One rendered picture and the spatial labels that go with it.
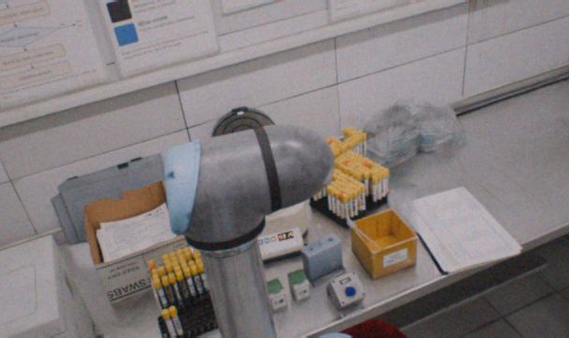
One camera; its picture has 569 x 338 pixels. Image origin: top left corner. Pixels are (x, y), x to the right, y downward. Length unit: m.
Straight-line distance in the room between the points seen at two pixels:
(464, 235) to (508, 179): 0.32
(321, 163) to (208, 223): 0.17
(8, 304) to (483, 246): 1.15
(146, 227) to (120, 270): 0.22
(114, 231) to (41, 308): 0.56
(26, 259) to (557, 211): 1.40
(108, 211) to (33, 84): 0.43
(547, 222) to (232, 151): 1.17
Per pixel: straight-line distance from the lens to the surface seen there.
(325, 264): 1.44
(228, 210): 0.69
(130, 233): 1.65
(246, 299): 0.79
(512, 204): 1.73
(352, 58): 1.82
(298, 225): 1.54
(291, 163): 0.68
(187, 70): 1.57
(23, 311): 1.20
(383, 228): 1.54
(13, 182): 1.71
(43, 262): 1.28
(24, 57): 1.54
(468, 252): 1.53
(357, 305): 1.40
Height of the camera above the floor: 1.94
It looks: 35 degrees down
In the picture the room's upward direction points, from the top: 8 degrees counter-clockwise
